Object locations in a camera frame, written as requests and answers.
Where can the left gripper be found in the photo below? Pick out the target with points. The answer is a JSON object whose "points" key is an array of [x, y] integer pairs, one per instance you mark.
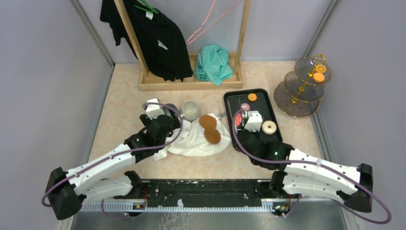
{"points": [[174, 115]]}

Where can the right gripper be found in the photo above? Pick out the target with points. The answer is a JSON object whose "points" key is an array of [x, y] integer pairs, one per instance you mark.
{"points": [[242, 128]]}

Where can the red cake slice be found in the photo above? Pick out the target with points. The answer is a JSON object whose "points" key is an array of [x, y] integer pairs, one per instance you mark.
{"points": [[238, 120]]}

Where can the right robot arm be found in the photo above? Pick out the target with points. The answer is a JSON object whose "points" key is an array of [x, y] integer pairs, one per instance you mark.
{"points": [[298, 173]]}

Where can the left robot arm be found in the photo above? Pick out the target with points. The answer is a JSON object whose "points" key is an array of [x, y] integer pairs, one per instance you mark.
{"points": [[68, 191]]}

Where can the pink cupcake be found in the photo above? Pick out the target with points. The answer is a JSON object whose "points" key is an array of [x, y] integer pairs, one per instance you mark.
{"points": [[245, 107]]}

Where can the white glazed donut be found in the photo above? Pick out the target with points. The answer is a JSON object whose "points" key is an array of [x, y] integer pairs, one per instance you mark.
{"points": [[269, 127]]}

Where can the grey-blue ceramic mug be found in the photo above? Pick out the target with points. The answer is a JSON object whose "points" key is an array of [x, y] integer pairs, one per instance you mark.
{"points": [[169, 109]]}

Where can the black baking tray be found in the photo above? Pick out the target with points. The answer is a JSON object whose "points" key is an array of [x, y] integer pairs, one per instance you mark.
{"points": [[263, 105]]}

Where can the orange biscuit on tray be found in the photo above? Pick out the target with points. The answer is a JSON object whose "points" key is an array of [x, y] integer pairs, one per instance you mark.
{"points": [[252, 97]]}

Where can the white speckled mug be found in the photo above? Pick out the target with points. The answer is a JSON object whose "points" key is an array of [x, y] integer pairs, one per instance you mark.
{"points": [[191, 111]]}

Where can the white towel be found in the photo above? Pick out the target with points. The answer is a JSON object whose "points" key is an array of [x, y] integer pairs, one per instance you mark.
{"points": [[192, 142]]}

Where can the lower wooden coaster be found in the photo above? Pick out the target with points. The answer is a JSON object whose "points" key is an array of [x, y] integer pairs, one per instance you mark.
{"points": [[212, 136]]}

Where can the wooden coaster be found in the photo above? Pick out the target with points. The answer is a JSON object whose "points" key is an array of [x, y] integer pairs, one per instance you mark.
{"points": [[207, 122], [212, 136]]}

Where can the wooden clothes rack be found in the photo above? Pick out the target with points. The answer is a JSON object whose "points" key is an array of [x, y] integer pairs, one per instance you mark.
{"points": [[150, 82]]}

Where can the upper wooden coaster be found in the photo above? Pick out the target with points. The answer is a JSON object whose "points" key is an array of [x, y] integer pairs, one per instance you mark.
{"points": [[207, 122]]}

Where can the three-tier glass stand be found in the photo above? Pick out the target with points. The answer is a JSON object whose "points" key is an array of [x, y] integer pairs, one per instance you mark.
{"points": [[298, 95]]}

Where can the teal cloth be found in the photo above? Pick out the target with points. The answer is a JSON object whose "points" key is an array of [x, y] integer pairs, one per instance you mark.
{"points": [[212, 65]]}

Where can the black t-shirt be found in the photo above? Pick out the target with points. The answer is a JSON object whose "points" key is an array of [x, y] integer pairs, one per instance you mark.
{"points": [[162, 43]]}

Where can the orange macaron on stand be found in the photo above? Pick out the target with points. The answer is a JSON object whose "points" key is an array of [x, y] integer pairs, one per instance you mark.
{"points": [[318, 77]]}

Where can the green hanger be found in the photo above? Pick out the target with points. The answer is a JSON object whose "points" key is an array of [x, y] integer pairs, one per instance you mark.
{"points": [[143, 5]]}

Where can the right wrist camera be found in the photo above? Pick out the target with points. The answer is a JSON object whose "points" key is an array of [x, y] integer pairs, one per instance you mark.
{"points": [[254, 121]]}

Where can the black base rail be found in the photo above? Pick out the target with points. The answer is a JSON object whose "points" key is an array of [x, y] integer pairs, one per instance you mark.
{"points": [[205, 193]]}

